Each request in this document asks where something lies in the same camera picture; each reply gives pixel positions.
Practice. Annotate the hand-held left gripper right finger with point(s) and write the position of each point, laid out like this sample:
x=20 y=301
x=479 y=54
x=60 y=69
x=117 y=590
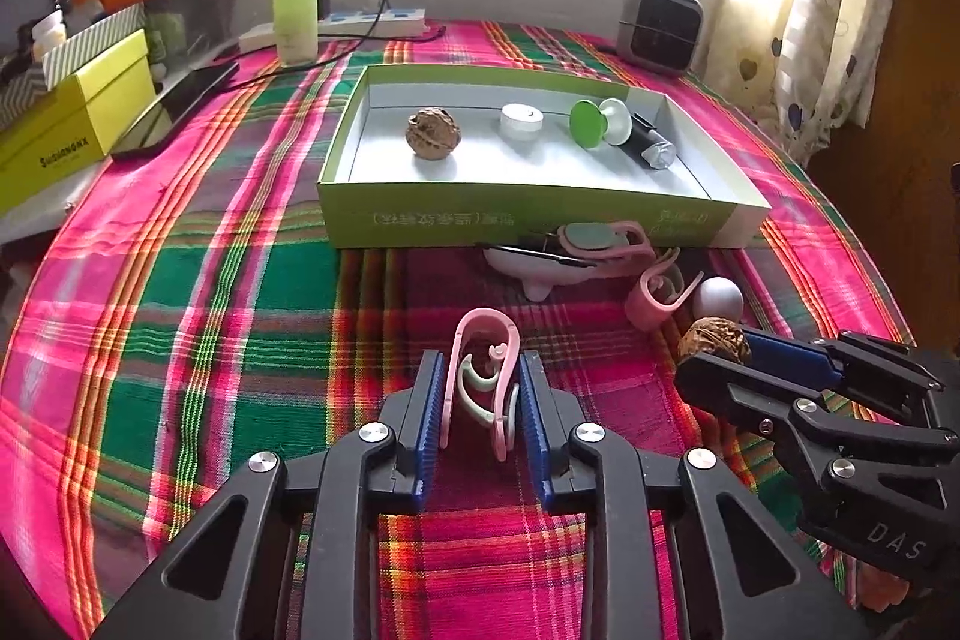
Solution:
x=536 y=430

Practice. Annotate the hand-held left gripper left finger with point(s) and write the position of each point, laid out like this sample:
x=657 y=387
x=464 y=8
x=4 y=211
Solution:
x=429 y=430

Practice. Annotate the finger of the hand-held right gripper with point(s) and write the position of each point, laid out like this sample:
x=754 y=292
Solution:
x=720 y=385
x=787 y=359

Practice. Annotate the brown walnut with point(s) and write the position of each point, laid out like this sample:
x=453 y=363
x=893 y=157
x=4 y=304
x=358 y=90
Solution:
x=433 y=135
x=712 y=344

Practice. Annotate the white ball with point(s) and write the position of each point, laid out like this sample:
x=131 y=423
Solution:
x=718 y=297

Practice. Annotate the pink and green clip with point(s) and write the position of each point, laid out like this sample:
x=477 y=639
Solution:
x=656 y=295
x=600 y=239
x=480 y=321

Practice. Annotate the green and white cardboard box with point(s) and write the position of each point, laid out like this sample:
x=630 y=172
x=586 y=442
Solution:
x=525 y=205

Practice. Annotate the black bike light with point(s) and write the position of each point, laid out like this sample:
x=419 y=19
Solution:
x=649 y=144

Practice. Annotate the green and white spool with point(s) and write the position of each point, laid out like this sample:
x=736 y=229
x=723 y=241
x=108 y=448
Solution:
x=592 y=123

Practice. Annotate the white round container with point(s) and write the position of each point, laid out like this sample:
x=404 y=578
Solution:
x=521 y=123

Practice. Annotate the plaid blanket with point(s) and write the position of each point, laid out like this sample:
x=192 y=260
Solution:
x=187 y=310

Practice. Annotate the brown wooden wardrobe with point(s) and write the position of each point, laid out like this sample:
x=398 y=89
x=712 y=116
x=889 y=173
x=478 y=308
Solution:
x=915 y=85

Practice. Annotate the grey fan heater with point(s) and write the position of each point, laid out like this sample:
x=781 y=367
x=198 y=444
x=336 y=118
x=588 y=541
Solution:
x=660 y=33

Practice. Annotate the heart print curtain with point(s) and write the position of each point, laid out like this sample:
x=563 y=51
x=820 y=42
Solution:
x=825 y=10

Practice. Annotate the black phone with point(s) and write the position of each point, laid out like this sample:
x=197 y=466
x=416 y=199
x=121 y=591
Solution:
x=180 y=104

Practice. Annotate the white power strip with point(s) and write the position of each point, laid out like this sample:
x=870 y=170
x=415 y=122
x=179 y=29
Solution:
x=375 y=19

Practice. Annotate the glass tank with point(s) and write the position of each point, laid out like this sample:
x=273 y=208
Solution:
x=202 y=18

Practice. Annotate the yellow-green box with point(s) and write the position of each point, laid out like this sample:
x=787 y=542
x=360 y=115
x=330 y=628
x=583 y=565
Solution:
x=67 y=123

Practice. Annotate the green striped box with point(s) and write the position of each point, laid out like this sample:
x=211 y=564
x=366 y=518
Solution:
x=90 y=40

